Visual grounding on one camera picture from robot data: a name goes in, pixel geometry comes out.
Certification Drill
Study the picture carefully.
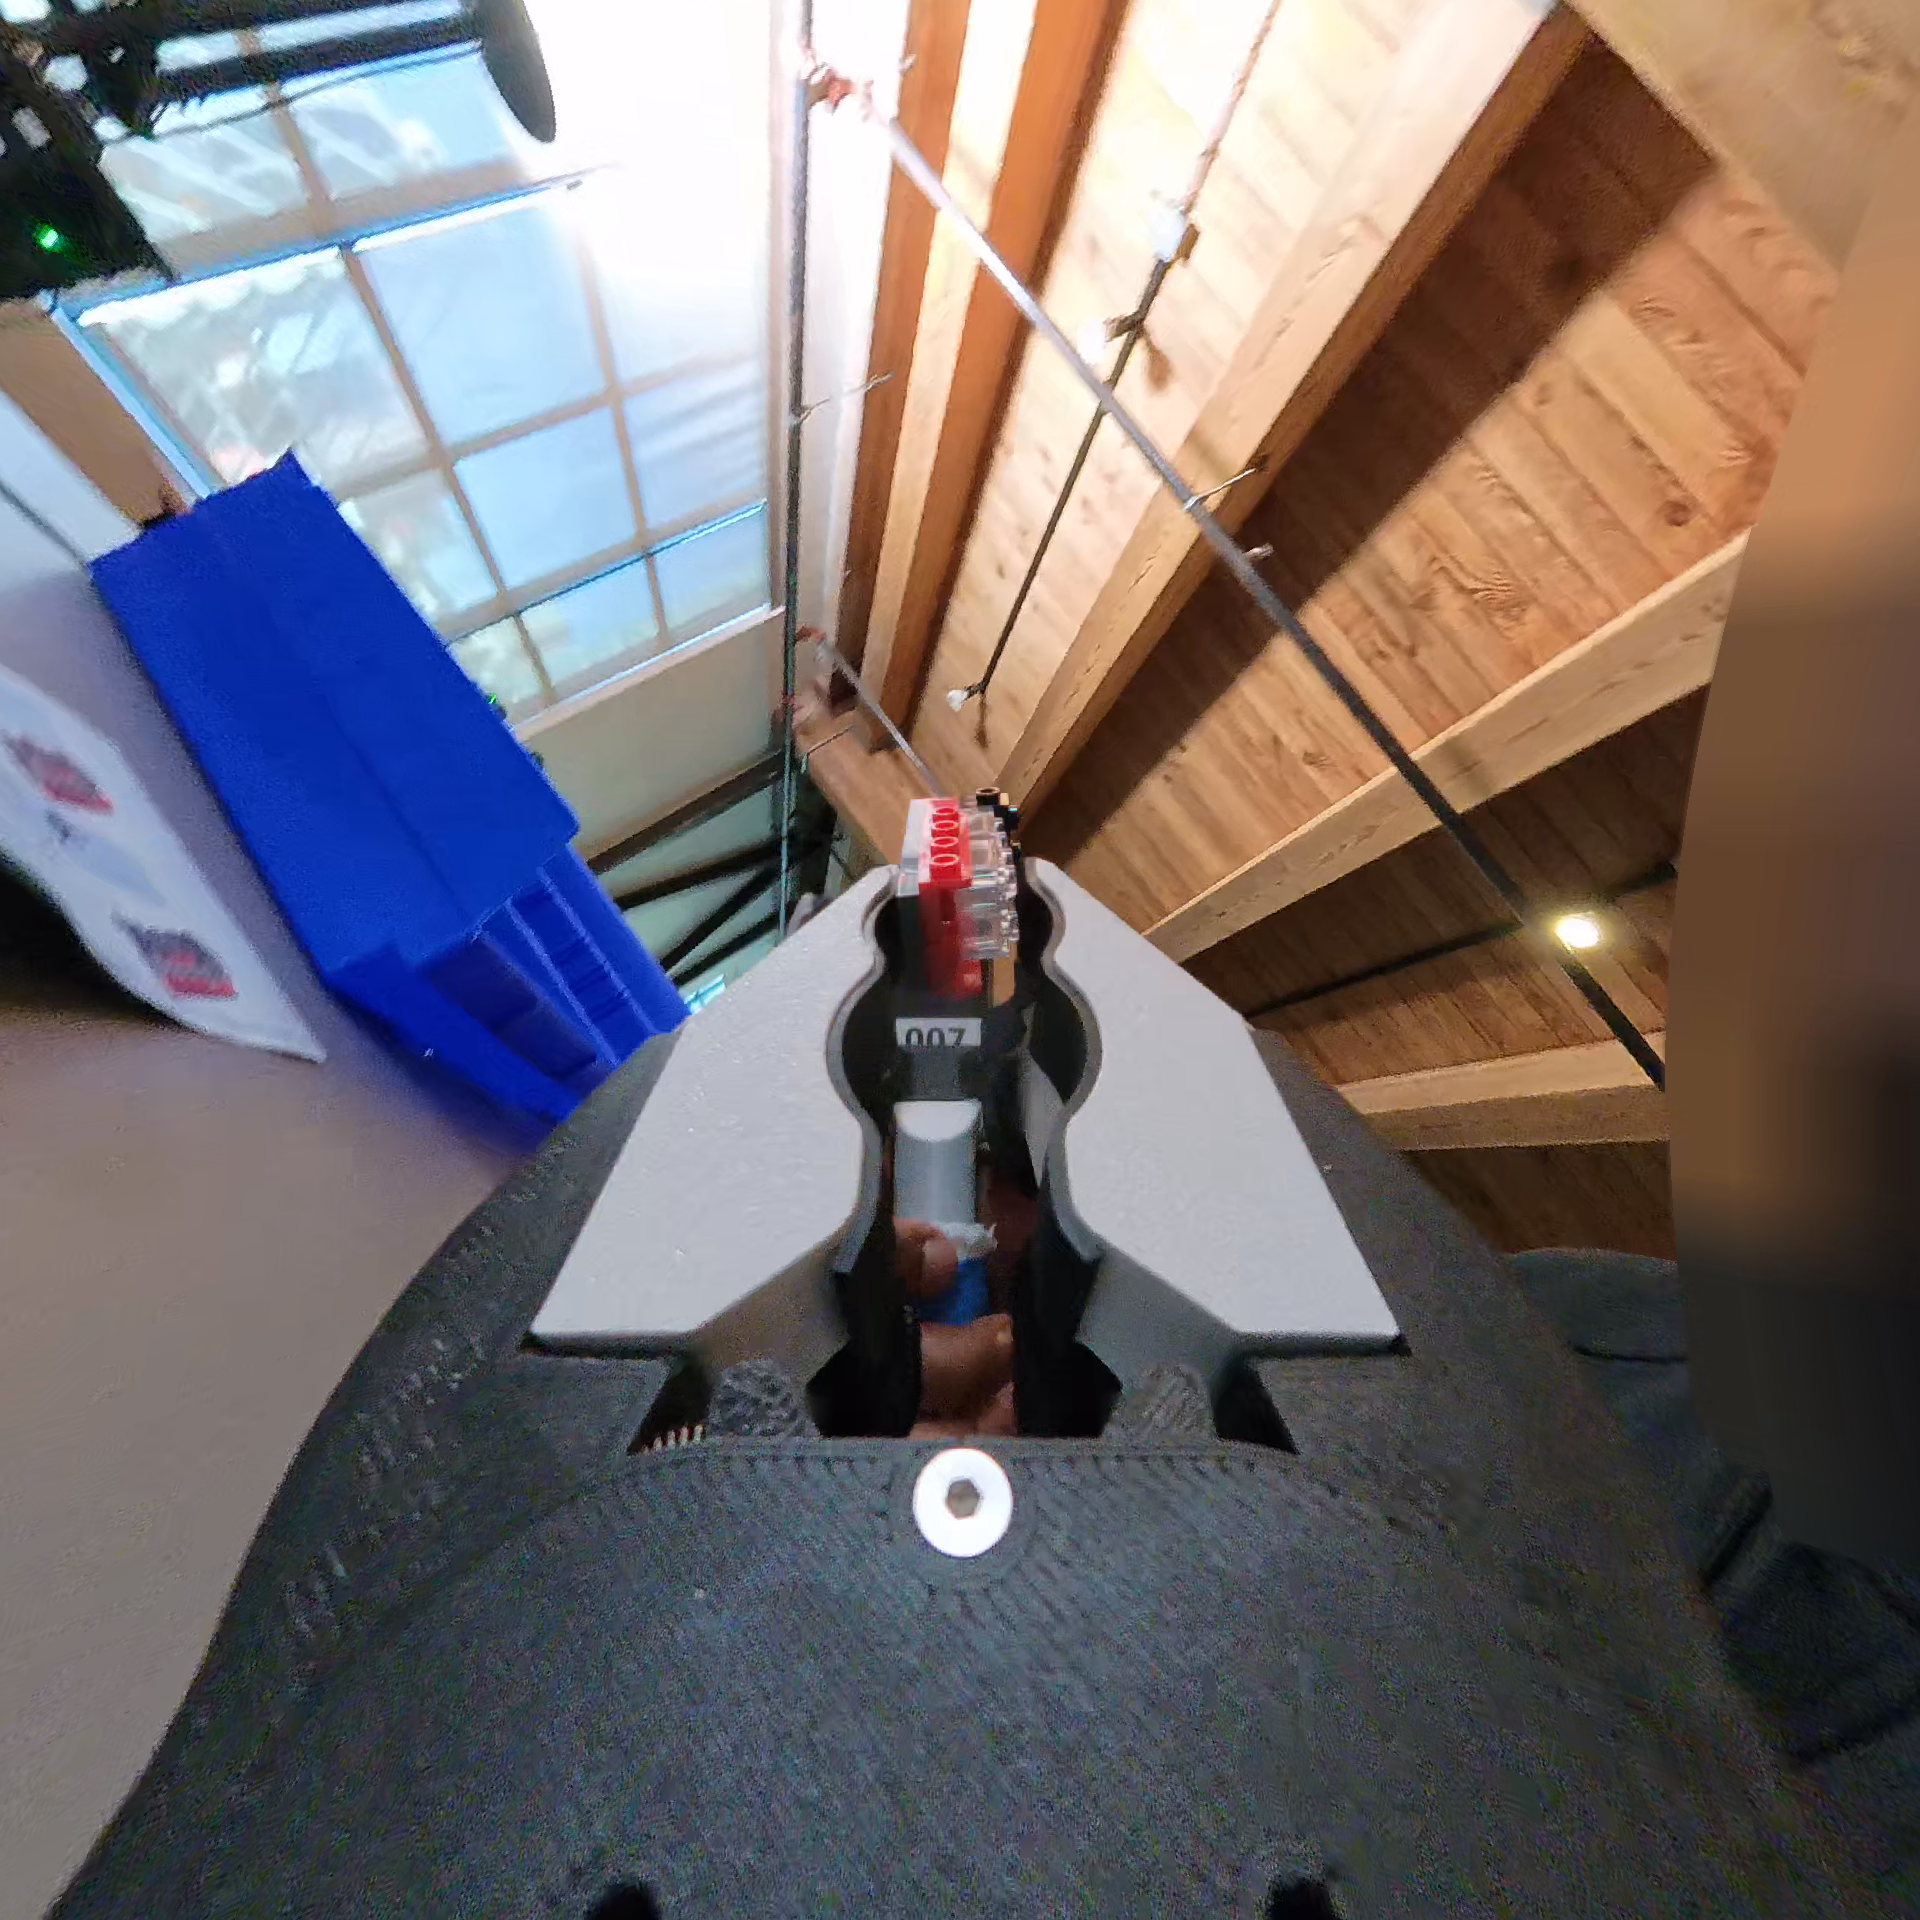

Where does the ribbed blue parts bin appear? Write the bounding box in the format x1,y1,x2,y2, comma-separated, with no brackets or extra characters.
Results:
344,839,695,1127

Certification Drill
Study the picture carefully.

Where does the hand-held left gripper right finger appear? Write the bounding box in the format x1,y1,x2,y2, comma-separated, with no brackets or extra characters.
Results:
1017,860,1414,1383

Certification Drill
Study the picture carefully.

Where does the large paned window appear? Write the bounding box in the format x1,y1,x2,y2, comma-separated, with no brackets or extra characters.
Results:
60,0,782,723

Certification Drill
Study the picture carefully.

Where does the large blue plastic bin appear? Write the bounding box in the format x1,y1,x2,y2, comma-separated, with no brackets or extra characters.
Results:
90,450,586,962

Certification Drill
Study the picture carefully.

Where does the grey desk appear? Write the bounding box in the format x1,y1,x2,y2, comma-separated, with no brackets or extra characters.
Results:
0,381,723,1920

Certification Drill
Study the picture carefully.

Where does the black ceiling pipe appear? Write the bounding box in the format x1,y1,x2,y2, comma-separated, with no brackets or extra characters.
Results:
774,0,825,933

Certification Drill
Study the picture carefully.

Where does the black light stand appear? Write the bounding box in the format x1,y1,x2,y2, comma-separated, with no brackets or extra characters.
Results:
450,0,560,145

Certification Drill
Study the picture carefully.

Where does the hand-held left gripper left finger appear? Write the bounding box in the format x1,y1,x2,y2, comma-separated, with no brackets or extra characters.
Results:
529,867,894,1383

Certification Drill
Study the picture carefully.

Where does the person's right hand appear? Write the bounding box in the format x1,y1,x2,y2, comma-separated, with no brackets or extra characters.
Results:
896,1219,1030,1439

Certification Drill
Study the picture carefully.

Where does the thin conduit with junction boxes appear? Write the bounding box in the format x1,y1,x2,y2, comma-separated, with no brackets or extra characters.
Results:
960,0,1286,707

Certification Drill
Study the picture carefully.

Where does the red and clear brick assembly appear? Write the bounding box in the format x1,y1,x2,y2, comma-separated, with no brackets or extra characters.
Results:
896,791,1030,1004

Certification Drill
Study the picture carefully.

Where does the person's dark jacket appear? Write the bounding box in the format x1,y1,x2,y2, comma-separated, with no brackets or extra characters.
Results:
1506,1245,1920,1771

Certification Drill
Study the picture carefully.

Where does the toy brick instruction booklet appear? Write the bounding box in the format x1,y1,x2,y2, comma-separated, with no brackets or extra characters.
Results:
0,660,327,1066

